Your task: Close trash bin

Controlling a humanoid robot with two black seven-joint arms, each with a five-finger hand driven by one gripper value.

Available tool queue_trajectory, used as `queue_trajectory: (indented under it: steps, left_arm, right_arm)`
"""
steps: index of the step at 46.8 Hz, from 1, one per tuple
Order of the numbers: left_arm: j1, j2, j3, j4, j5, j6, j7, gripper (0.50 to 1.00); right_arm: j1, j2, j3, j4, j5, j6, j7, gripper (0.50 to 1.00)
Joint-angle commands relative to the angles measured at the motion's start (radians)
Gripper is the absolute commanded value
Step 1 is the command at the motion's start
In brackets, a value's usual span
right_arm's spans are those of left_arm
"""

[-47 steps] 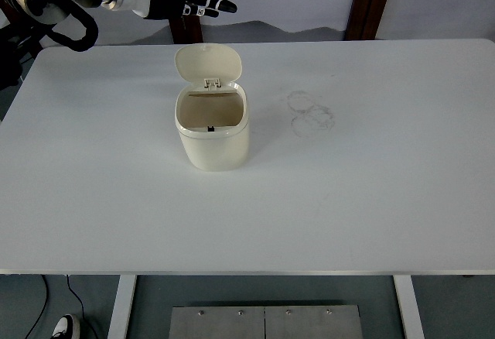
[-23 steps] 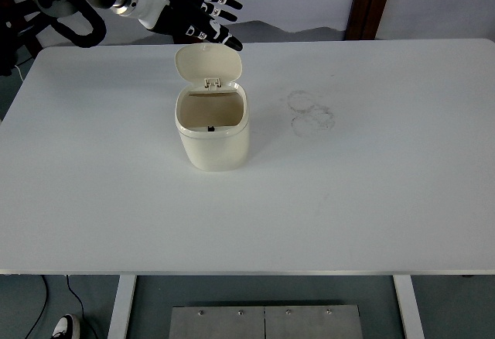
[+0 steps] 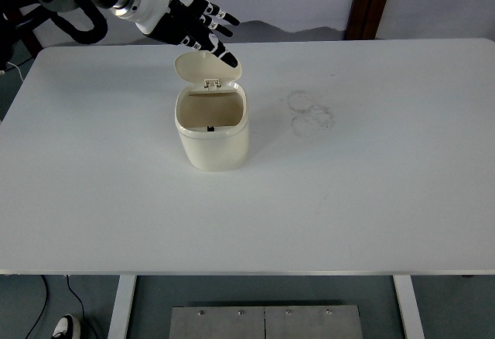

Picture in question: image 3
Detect white table leg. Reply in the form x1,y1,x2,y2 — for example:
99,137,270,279
107,276,138,339
393,276,426,339

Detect dark wooden frame post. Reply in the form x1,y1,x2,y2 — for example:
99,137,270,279
17,21,44,57
345,0,398,41

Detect cream plastic trash bin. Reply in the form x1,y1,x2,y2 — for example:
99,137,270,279
173,50,250,173

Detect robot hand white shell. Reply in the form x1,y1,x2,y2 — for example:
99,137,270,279
131,0,241,70

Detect thin black floor cable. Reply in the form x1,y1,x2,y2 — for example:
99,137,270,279
21,276,51,339
64,276,100,339

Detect person's shoe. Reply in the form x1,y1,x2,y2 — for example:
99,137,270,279
49,313,82,339

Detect thin white cable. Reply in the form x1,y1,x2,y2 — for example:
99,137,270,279
6,60,26,81

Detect grey metal plate with screws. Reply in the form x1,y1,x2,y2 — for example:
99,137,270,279
168,305,363,339

